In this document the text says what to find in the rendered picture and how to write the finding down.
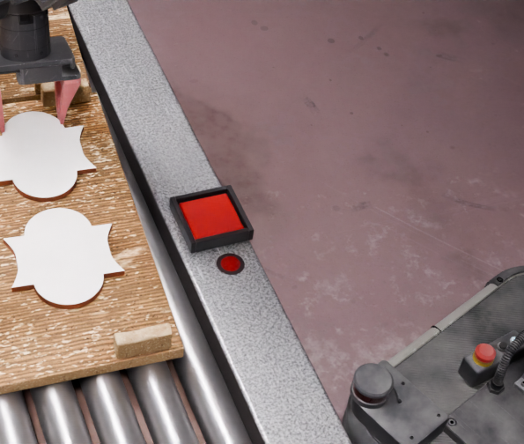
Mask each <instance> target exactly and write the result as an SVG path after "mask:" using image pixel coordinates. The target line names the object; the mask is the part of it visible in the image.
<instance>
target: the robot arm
mask: <svg viewBox="0 0 524 444"><path fill-rule="evenodd" d="M77 1H78V0H0V74H7V73H15V72H16V78H17V81H18V83H19V84H20V85H32V84H39V83H47V82H55V103H56V112H57V119H58V120H59V122H60V124H62V125H63V124H64V120H65V116H66V114H67V110H68V107H69V105H70V103H71V101H72V99H73V97H74V95H75V93H76V92H77V89H78V88H79V86H80V84H81V74H80V71H79V69H78V67H77V65H76V63H75V56H74V55H73V53H72V51H71V49H70V46H69V44H68V42H67V41H66V39H65V38H64V37H63V36H56V37H50V35H49V22H48V8H51V7H52V8H53V10H57V9H60V8H62V7H64V6H67V5H69V4H74V3H75V2H77ZM0 130H1V133H2V134H3V132H4V111H3V104H2V96H1V90H0Z"/></svg>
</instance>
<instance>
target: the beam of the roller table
mask: <svg viewBox="0 0 524 444"><path fill-rule="evenodd" d="M67 9H68V12H69V14H70V20H71V23H72V26H73V29H74V32H75V35H76V38H77V44H78V46H79V49H80V53H81V56H82V58H83V61H84V63H85V67H86V68H87V70H88V73H89V75H90V77H91V79H92V82H93V84H94V86H95V89H96V91H97V93H98V95H99V97H100V100H101V103H102V105H103V107H104V108H105V111H106V113H107V116H108V119H109V121H110V122H111V124H112V127H113V129H114V132H115V134H116V136H117V138H118V141H119V143H120V145H121V147H122V150H123V152H124V154H125V157H126V159H127V161H128V162H129V166H130V168H131V171H132V173H133V175H134V176H135V179H136V181H137V184H138V187H139V188H140V190H141V192H142V195H143V197H144V200H145V202H146V204H147V206H148V209H149V211H150V213H151V216H152V218H153V220H154V222H155V225H156V227H157V228H158V231H159V234H160V236H161V239H162V241H163V242H164V244H165V247H166V250H167V252H168V254H169V256H170V258H171V260H172V263H173V266H174V268H175V270H176V272H177V274H178V277H179V279H180V281H181V284H182V286H183V288H184V290H185V293H186V294H187V296H188V300H189V302H190V304H191V307H192V308H193V310H194V312H195V315H196V318H197V320H198V322H199V324H200V326H201V329H202V331H203V333H204V336H205V338H206V340H207V342H208V345H209V347H210V349H211V352H212V354H213V356H214V358H215V360H216V362H217V364H218V368H219V370H220V372H221V374H222V376H223V378H224V380H225V384H226V386H227V387H228V390H229V392H230V394H231V397H232V399H233V401H234V404H235V406H236V408H237V410H238V413H239V414H240V417H241V420H242V422H243V424H244V426H245V428H246V430H247V434H248V436H249V438H250V440H251V442H252V444H352V443H351V440H350V438H349V436H348V434H347V432H346V431H345V429H344V427H343V424H342V422H341V420H340V418H339V417H338V415H337V413H336V410H335V408H334V406H333V405H332V403H331V402H330V400H329V398H328V395H327V393H326V391H325V389H324V387H323V386H322V384H321V381H320V379H319V377H318V375H317V373H316V372H315V370H314V367H313V365H312V363H311V361H310V359H309V358H308V356H307V354H306V351H305V349H304V347H303V346H302V344H301V342H300V341H299V338H298V336H297V334H296V332H295V330H294V328H293V327H292V324H291V322H290V320H289V318H288V316H287V314H286V312H285V311H284V308H283V306H282V304H281V302H280V300H279V298H278V297H277V294H276V292H275V290H274V288H273V287H272V285H271V283H270V281H269V279H268V277H267V275H266V273H265V271H264V269H263V267H262V265H261V263H260V261H259V259H258V257H257V255H256V253H255V251H254V249H253V247H252V245H251V243H250V241H249V240H246V241H242V242H238V243H234V244H231V245H226V246H223V247H219V248H212V249H207V250H204V251H200V252H195V253H192V254H191V253H190V251H189V249H188V245H187V243H186V241H185V240H184V238H183V236H182V233H181V230H180V228H179V227H178V224H177V222H176V220H175V218H174V216H173V213H172V211H171V209H170V197H173V196H174V197H176V196H181V195H185V194H189V193H194V192H198V191H202V190H206V189H214V188H218V187H222V186H221V184H220V182H219V180H218V178H217V176H216V174H215V172H214V170H213V168H212V167H211V165H210V162H209V161H208V159H207V157H206V155H205V153H204V151H203V148H202V146H201V145H200V143H199V141H198V139H197V137H196V134H195V132H194V131H193V129H192V127H191V125H190V123H189V121H188V118H187V116H186V115H185V113H184V111H183V109H182V108H181V105H180V103H179V101H178V100H177V98H176V96H175V94H174V92H173V89H172V87H171V86H170V84H169V82H168V80H167V78H166V75H165V73H164V71H163V70H162V68H161V66H160V64H159V61H158V59H157V57H156V56H155V54H154V52H153V50H152V49H151V46H150V44H149V42H148V41H147V39H146V37H145V35H144V32H143V30H142V28H141V26H140V25H139V23H138V21H137V18H136V16H135V14H134V12H133V11H132V9H131V7H130V5H129V2H128V0H78V1H77V2H75V3H74V4H69V5H67ZM227 253H232V254H235V255H239V256H240V257H241V258H242V259H243V261H244V263H245V267H244V269H243V271H242V272H240V273H239V274H236V275H227V274H225V273H223V272H221V271H220V270H219V269H218V267H217V259H218V258H219V257H220V256H221V255H223V254H227Z"/></svg>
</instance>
